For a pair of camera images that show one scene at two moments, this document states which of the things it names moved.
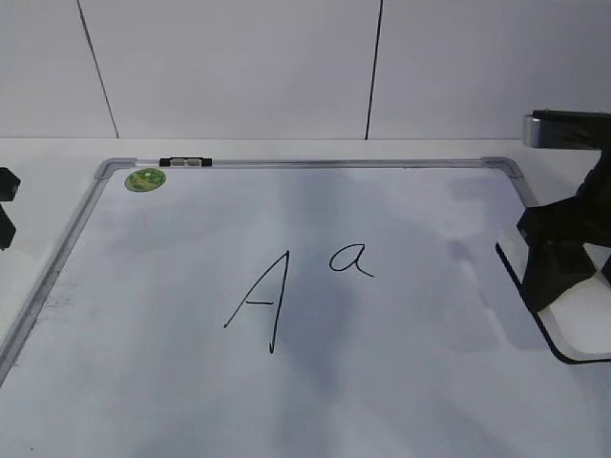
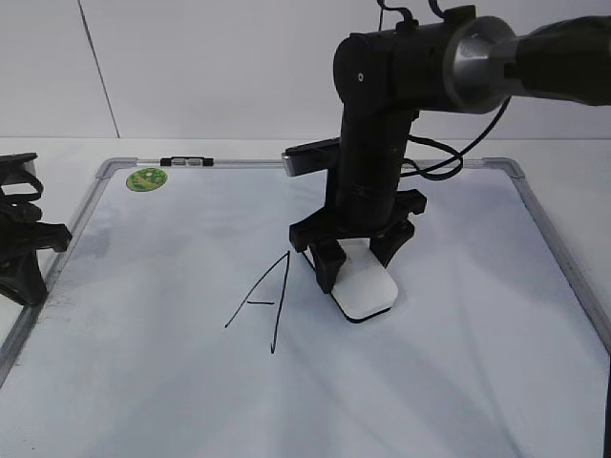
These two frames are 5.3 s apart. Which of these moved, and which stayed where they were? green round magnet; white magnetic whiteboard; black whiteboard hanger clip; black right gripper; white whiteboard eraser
Moved: black right gripper; white whiteboard eraser
Stayed: white magnetic whiteboard; black whiteboard hanger clip; green round magnet
